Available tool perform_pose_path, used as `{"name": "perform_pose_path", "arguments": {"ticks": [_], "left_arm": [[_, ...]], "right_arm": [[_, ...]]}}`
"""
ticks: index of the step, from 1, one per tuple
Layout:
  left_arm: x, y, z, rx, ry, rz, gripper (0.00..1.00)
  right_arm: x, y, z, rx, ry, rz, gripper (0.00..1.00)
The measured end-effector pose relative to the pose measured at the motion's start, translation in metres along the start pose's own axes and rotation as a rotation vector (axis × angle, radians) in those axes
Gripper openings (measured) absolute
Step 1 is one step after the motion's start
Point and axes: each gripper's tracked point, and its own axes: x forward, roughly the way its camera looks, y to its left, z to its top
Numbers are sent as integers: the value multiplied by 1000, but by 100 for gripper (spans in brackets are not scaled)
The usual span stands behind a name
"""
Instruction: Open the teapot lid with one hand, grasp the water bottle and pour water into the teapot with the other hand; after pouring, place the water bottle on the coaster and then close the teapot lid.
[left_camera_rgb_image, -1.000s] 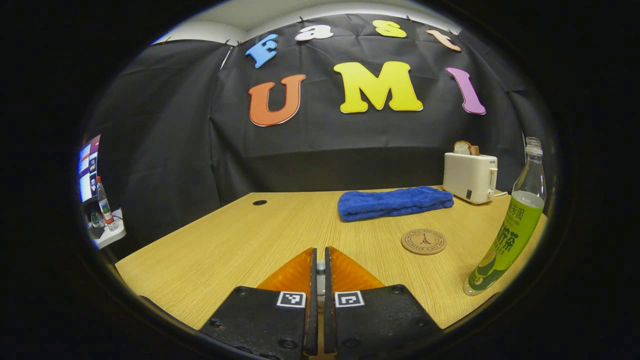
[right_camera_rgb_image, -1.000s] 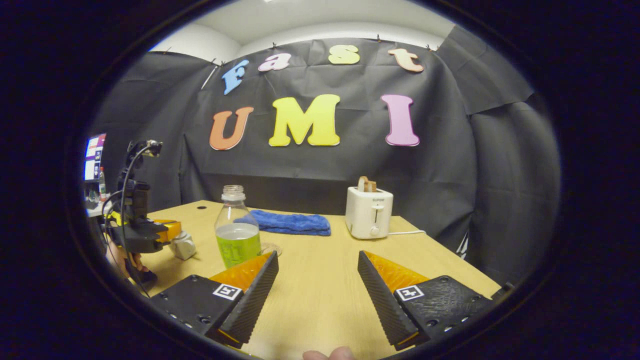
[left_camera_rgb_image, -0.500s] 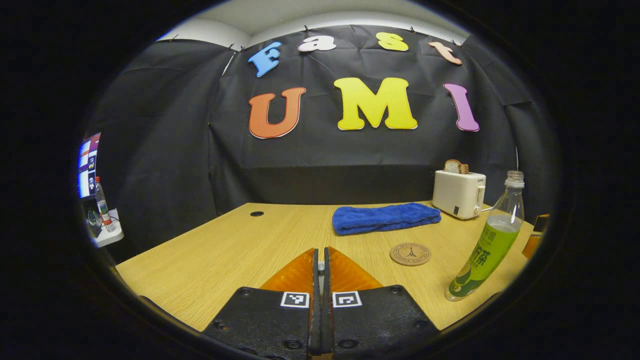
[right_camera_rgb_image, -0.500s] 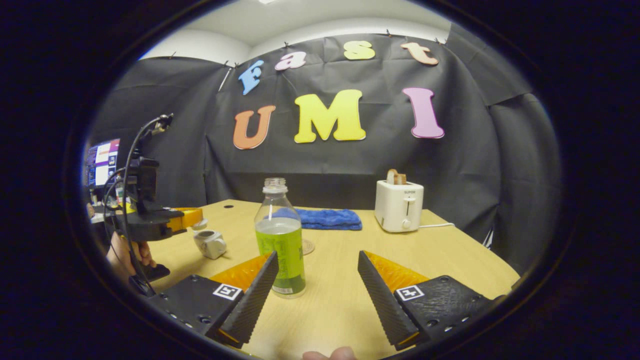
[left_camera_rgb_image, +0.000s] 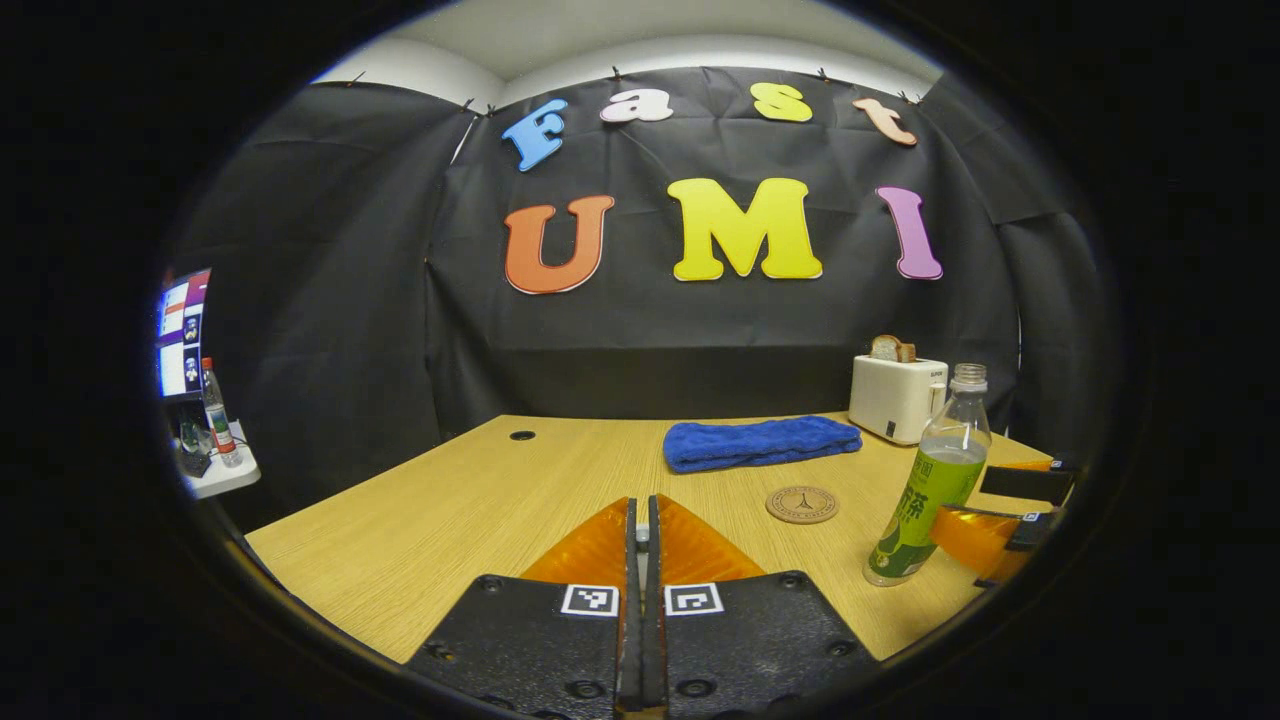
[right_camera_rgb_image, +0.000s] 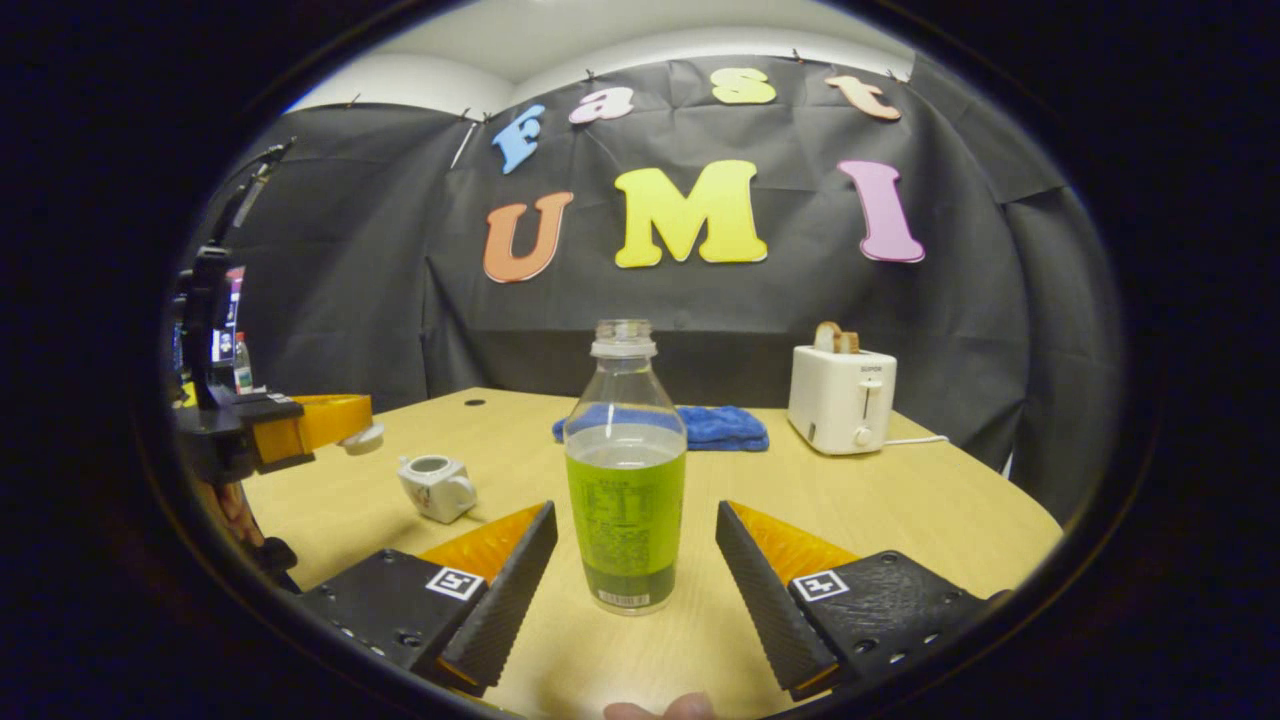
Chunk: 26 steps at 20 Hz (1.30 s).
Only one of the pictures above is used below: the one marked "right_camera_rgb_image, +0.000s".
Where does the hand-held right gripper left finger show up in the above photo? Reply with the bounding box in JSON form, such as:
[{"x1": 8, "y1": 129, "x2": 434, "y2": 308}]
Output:
[{"x1": 295, "y1": 500, "x2": 559, "y2": 698}]

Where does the clear green-label water bottle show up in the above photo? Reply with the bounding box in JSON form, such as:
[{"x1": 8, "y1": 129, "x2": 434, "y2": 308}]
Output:
[{"x1": 563, "y1": 319, "x2": 689, "y2": 616}]

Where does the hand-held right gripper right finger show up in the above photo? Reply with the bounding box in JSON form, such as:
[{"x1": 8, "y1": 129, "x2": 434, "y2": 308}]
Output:
[{"x1": 715, "y1": 500, "x2": 1011, "y2": 701}]

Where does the blue towel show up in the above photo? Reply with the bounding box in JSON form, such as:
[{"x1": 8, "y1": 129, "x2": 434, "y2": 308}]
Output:
[{"x1": 552, "y1": 404, "x2": 770, "y2": 453}]

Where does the white floral teacup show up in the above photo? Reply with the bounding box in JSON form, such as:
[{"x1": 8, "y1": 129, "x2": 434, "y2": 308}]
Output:
[{"x1": 398, "y1": 455, "x2": 478, "y2": 525}]

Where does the white toaster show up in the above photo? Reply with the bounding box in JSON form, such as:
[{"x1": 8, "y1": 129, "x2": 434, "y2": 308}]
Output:
[{"x1": 787, "y1": 345, "x2": 898, "y2": 456}]

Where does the black backdrop cloth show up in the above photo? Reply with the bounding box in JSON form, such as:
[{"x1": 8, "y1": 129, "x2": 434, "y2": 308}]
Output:
[{"x1": 165, "y1": 55, "x2": 1126, "y2": 526}]

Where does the computer monitor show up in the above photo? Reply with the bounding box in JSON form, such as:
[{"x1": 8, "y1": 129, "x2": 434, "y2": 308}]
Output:
[{"x1": 212, "y1": 266, "x2": 247, "y2": 366}]

